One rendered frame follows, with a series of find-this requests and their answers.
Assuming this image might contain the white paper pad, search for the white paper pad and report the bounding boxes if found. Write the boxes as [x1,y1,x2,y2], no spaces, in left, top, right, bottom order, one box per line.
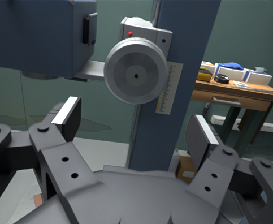
[233,80,252,90]

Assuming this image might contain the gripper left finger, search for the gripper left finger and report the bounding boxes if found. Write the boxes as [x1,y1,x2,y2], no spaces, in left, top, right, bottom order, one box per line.
[0,96,97,224]

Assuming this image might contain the white height scale strip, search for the white height scale strip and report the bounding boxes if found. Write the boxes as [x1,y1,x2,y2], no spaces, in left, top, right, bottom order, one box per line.
[155,61,184,115]

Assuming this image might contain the wooden table with drawer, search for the wooden table with drawer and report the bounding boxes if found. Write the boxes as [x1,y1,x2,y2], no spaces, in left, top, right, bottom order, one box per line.
[190,70,273,156]

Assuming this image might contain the grey round handwheel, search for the grey round handwheel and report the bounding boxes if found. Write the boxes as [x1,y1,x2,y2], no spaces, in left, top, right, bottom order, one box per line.
[103,36,169,105]

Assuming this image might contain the brown cardboard box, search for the brown cardboard box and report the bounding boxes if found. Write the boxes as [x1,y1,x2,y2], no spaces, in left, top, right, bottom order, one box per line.
[175,156,197,184]

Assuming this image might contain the yellow and black box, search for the yellow and black box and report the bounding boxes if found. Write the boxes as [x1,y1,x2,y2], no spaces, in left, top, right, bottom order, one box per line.
[197,67,213,83]

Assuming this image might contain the blue beam setter box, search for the blue beam setter box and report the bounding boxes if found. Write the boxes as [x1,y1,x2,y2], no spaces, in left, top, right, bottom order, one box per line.
[0,0,99,81]

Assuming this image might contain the blue cloth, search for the blue cloth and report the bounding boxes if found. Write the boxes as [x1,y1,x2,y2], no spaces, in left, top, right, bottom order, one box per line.
[218,62,245,70]

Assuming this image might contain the white wall trunking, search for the white wall trunking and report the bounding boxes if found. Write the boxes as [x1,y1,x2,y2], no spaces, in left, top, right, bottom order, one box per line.
[210,114,273,135]

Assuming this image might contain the blue upright column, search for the blue upright column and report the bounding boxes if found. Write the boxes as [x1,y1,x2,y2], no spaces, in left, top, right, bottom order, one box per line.
[127,0,222,173]

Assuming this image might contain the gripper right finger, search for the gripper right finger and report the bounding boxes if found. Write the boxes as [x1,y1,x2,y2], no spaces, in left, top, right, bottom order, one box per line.
[184,114,273,224]

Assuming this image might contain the black lever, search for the black lever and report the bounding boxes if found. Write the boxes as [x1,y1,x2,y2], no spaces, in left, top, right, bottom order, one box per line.
[82,12,99,46]

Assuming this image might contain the grey carriage block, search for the grey carriage block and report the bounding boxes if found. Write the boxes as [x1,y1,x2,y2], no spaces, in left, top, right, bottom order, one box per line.
[119,16,174,58]

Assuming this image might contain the grey flat tool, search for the grey flat tool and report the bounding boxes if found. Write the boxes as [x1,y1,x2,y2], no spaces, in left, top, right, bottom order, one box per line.
[254,87,273,94]

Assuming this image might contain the black round tin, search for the black round tin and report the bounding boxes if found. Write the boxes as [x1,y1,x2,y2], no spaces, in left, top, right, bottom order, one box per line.
[214,74,231,85]

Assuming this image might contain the grey small tool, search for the grey small tool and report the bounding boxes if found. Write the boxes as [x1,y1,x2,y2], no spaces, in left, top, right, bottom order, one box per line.
[253,66,268,75]

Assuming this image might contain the small white and blue box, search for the small white and blue box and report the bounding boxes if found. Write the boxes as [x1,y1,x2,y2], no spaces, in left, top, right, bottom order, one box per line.
[243,69,273,86]

